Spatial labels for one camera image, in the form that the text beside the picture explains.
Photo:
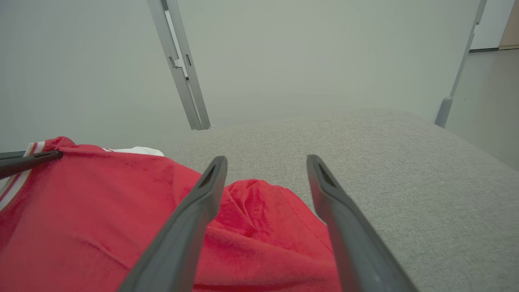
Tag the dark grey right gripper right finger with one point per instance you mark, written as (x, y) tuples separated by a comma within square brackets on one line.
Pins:
[(361, 259)]

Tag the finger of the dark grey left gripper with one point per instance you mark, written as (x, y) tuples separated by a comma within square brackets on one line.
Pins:
[(10, 155), (24, 164)]

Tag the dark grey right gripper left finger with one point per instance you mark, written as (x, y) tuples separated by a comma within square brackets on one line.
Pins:
[(182, 251)]

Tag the red white-sleeved t-shirt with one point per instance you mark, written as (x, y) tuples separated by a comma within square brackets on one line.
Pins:
[(101, 219)]

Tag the grey double partition post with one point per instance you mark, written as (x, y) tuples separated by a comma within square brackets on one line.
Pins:
[(190, 93)]

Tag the grey single partition post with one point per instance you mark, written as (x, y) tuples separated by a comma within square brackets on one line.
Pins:
[(444, 109)]

